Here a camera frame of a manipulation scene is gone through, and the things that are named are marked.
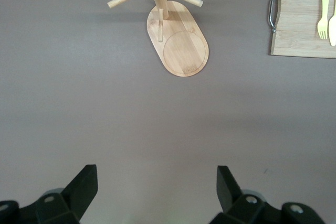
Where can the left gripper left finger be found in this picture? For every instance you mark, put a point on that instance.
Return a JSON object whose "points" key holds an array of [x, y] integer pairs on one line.
{"points": [[78, 195]]}

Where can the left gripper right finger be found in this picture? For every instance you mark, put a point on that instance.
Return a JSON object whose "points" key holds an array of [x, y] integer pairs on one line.
{"points": [[231, 197]]}

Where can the wooden mug rack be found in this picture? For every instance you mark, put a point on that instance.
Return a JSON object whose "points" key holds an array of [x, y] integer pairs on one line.
{"points": [[183, 51]]}

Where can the bamboo cutting board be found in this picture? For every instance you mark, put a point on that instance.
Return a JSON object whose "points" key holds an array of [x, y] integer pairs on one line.
{"points": [[296, 24]]}

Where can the yellow plastic knife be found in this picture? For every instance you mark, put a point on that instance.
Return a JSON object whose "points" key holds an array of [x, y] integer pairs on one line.
{"points": [[332, 30]]}

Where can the yellow plastic fork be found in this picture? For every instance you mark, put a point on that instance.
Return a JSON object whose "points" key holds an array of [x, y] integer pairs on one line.
{"points": [[325, 3]]}

